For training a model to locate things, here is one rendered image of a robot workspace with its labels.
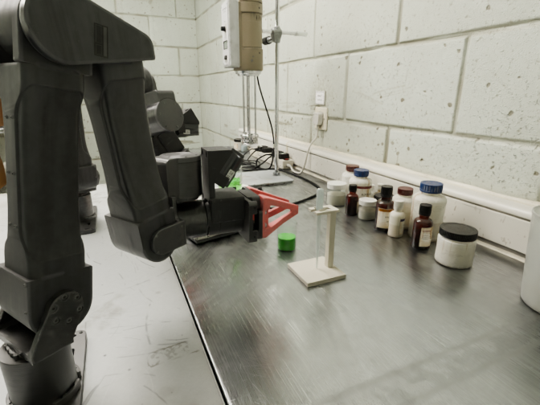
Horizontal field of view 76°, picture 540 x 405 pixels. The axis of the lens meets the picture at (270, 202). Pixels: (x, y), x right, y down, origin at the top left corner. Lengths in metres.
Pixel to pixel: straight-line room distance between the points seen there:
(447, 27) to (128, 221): 0.84
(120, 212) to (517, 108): 0.77
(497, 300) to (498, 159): 0.34
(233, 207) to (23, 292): 0.27
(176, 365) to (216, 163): 0.27
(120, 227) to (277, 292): 0.28
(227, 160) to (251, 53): 0.77
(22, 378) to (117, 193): 0.21
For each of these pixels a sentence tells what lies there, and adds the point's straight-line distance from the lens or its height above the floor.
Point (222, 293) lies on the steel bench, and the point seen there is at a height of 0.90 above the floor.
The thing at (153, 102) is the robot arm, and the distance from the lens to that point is 0.65.
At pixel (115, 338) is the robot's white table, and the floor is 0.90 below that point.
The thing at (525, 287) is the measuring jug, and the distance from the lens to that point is 0.70.
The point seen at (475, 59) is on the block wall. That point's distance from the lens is 0.95.
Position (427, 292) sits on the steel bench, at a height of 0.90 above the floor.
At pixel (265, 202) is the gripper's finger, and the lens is 0.52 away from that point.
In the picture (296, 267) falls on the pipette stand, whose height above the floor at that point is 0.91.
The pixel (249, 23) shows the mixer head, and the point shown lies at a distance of 1.26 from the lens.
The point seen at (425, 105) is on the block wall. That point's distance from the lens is 1.03.
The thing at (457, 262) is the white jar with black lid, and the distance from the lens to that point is 0.76.
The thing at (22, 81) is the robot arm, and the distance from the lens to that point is 0.38.
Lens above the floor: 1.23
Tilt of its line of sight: 18 degrees down
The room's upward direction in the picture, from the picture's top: straight up
